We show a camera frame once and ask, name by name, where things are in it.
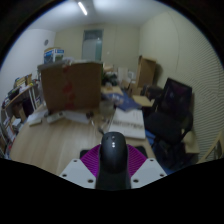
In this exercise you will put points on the cluttered shelf unit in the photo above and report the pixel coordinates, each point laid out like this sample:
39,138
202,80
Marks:
16,110

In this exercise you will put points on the ceiling tube light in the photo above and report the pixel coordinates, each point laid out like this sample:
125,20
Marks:
82,8

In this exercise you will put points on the grey glass door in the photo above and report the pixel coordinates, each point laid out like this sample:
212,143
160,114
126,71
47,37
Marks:
92,45

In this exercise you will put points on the open tall cardboard box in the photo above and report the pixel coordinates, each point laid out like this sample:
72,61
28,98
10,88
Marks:
146,71

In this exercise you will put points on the large brown cardboard box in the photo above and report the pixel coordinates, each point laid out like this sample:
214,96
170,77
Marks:
71,86

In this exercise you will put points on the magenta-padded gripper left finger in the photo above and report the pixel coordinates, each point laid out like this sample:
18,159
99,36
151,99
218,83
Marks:
78,173

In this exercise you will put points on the blue and white carton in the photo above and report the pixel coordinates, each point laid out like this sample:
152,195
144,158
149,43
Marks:
53,55

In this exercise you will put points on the black computer mouse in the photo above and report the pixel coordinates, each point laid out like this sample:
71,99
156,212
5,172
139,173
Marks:
113,156

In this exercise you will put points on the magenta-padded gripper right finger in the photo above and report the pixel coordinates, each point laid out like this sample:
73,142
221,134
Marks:
148,171

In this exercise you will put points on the white paper sheet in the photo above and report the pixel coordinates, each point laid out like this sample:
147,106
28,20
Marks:
78,116

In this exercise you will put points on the round wall vent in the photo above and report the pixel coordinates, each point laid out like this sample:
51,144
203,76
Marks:
46,42

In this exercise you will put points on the black office chair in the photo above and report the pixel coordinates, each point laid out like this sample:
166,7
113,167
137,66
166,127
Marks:
170,123

